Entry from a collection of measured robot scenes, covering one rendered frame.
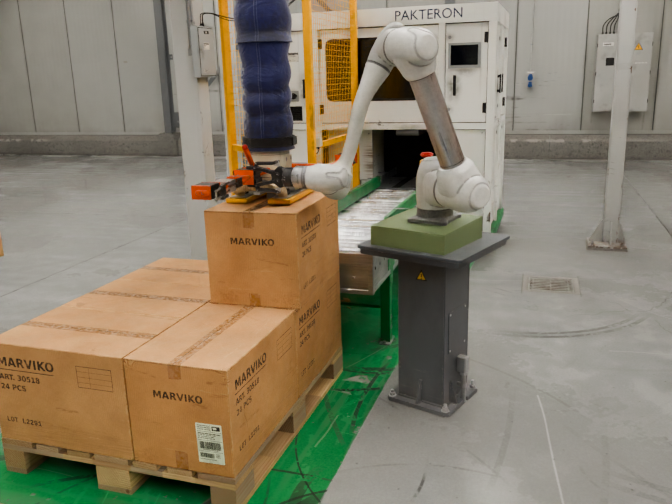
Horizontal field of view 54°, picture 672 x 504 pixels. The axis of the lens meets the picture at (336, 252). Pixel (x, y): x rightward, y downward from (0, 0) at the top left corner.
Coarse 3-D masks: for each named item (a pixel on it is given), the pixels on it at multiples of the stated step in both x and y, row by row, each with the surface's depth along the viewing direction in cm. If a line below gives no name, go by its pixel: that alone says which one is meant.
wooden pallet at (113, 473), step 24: (336, 360) 326; (312, 384) 294; (312, 408) 296; (288, 432) 277; (24, 456) 254; (48, 456) 266; (72, 456) 246; (96, 456) 242; (264, 456) 260; (120, 480) 241; (144, 480) 249; (192, 480) 230; (216, 480) 227; (240, 480) 229
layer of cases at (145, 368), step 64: (64, 320) 264; (128, 320) 262; (192, 320) 260; (256, 320) 258; (320, 320) 300; (0, 384) 248; (64, 384) 238; (128, 384) 229; (192, 384) 220; (256, 384) 237; (128, 448) 236; (192, 448) 227; (256, 448) 240
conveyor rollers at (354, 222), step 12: (372, 192) 536; (384, 192) 533; (396, 192) 530; (408, 192) 527; (360, 204) 485; (372, 204) 482; (384, 204) 480; (396, 204) 478; (348, 216) 443; (360, 216) 440; (372, 216) 446; (348, 228) 407; (360, 228) 412; (348, 240) 379; (360, 240) 377
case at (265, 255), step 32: (320, 192) 303; (224, 224) 268; (256, 224) 264; (288, 224) 260; (320, 224) 290; (224, 256) 272; (256, 256) 268; (288, 256) 264; (320, 256) 292; (224, 288) 275; (256, 288) 271; (288, 288) 267; (320, 288) 294
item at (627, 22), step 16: (624, 0) 508; (624, 16) 511; (624, 32) 513; (624, 48) 516; (624, 64) 519; (624, 80) 522; (624, 96) 525; (224, 112) 636; (624, 112) 527; (224, 128) 641; (624, 128) 530; (240, 144) 650; (624, 144) 533; (240, 160) 652; (608, 160) 542; (624, 160) 537; (608, 176) 543; (608, 192) 546; (608, 208) 549; (608, 224) 553; (608, 240) 556
